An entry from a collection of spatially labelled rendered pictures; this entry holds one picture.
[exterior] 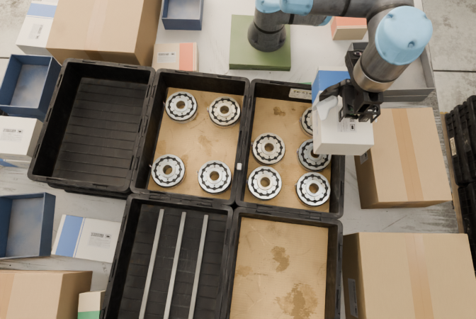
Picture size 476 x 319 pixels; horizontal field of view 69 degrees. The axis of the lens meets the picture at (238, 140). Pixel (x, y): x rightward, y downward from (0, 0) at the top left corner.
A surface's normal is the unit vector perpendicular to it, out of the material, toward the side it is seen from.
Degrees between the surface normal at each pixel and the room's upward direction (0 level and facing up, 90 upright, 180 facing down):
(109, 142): 0
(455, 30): 0
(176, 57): 0
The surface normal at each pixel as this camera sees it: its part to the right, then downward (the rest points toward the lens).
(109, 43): 0.00, -0.32
